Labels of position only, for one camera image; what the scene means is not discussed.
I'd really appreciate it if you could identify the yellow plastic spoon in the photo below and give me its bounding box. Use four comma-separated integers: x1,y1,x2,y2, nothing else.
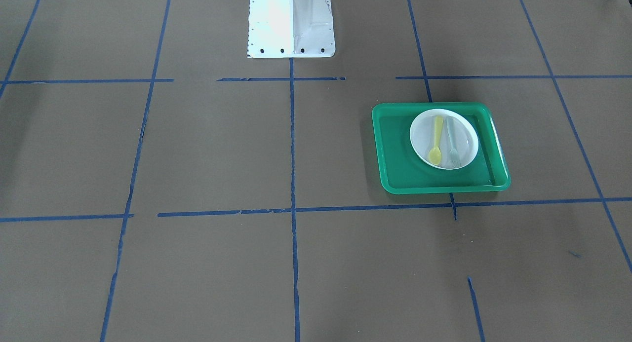
428,115,444,167

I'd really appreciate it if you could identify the green plastic tray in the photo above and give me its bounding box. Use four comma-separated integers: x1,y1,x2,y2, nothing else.
372,102,512,194

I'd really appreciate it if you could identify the white round plate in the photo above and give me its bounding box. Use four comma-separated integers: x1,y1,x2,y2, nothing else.
409,109,480,170

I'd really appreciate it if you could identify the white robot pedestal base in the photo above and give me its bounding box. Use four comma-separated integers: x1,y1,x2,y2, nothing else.
246,0,336,59

